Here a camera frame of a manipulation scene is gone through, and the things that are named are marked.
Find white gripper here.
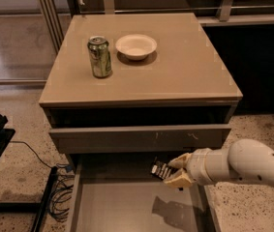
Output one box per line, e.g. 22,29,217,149
164,148,212,189

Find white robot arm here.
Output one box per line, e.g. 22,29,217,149
164,139,274,188

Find grey top drawer front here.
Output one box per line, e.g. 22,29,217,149
49,124,230,154

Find open grey middle drawer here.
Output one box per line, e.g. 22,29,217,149
65,153,221,232

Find grey drawer cabinet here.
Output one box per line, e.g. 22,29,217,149
38,13,243,232

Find white bowl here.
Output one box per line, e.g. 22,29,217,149
115,34,157,61

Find green soda can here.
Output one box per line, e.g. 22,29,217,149
87,36,112,78

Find black stand base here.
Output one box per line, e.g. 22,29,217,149
0,112,59,232

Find black cable bundle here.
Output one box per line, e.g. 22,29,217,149
8,140,76,223

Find metal railing frame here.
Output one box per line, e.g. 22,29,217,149
38,0,274,50

